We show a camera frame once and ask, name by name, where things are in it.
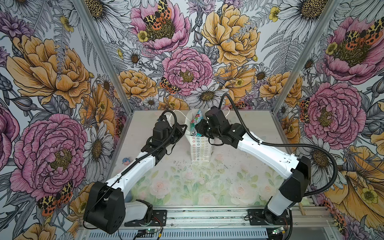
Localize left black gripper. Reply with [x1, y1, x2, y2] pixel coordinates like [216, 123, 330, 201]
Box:
[163, 122, 188, 147]

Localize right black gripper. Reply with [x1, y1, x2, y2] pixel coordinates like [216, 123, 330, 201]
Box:
[194, 118, 222, 140]

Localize teal snack packet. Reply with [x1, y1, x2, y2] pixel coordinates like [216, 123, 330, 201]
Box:
[190, 110, 203, 137]

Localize white printed paper bag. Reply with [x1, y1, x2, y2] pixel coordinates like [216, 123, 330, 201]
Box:
[173, 109, 214, 163]

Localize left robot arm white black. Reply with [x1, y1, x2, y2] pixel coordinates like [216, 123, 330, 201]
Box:
[83, 110, 188, 234]

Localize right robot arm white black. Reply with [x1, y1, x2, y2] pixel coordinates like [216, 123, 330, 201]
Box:
[196, 107, 311, 224]

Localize wooden mallet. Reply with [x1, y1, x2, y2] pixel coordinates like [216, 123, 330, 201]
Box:
[298, 203, 306, 216]

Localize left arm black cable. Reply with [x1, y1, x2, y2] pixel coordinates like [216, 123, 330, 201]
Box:
[82, 109, 178, 230]

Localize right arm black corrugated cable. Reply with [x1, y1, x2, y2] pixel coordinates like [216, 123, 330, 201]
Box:
[218, 92, 338, 240]

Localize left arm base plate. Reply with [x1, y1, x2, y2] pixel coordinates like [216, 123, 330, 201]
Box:
[124, 210, 168, 227]

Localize aluminium frame rail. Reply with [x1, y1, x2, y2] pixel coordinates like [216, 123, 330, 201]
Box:
[78, 205, 334, 230]

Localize white vented cable duct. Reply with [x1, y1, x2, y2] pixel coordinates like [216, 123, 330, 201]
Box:
[84, 228, 268, 240]

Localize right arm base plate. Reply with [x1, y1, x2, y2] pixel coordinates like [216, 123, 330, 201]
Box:
[247, 209, 291, 226]

